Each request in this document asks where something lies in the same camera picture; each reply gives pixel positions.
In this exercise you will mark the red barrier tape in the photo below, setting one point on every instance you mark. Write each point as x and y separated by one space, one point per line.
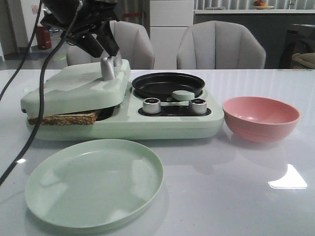
129 15

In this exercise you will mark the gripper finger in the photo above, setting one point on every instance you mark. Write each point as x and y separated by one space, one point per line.
106 39
89 44

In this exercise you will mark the silver control knob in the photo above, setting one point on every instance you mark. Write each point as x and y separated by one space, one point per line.
151 106
197 106

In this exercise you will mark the left grey upholstered chair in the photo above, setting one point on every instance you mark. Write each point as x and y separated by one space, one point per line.
134 44

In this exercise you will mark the right silver control knob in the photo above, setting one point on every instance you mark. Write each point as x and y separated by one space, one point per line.
197 106

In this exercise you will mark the black round frying pan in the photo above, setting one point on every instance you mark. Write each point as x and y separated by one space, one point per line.
161 85

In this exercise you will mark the mint green round plate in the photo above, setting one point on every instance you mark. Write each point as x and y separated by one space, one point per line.
95 185

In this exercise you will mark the white cabinet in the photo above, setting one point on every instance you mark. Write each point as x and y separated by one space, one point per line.
168 22

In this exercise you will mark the bread slice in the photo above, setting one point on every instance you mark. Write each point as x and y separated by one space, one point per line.
80 118

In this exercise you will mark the breakfast maker hinged lid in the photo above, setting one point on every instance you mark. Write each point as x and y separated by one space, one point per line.
81 87

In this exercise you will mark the red bin in background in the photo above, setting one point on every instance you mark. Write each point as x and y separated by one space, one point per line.
43 38

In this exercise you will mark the mint green breakfast maker base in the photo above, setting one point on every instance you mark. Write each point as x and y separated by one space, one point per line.
127 123

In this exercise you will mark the dark grey kitchen counter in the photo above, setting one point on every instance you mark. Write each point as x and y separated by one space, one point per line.
280 34

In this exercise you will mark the beige cushion at right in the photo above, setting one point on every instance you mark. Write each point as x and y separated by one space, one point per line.
307 59

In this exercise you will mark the fruit plate on counter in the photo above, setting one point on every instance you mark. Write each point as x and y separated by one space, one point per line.
261 5

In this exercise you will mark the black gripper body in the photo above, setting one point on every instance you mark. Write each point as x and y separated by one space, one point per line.
80 15

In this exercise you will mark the grey upholstered chair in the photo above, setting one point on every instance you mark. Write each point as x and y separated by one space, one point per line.
134 44
219 45

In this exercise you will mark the right grey upholstered chair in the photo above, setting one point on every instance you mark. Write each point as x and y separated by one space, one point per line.
219 45

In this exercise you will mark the left silver control knob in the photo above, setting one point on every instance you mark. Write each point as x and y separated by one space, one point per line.
151 106

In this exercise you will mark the pink plastic bowl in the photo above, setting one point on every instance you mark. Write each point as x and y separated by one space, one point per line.
259 119

